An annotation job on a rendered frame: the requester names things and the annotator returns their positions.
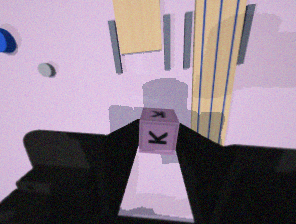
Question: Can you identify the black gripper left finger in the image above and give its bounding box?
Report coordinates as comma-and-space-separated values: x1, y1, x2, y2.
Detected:
23, 119, 140, 216

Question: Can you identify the purple letter cube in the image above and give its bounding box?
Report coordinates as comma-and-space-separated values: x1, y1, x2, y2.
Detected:
139, 107, 180, 155

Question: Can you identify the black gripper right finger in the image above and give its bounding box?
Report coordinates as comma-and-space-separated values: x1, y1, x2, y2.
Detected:
175, 123, 296, 224

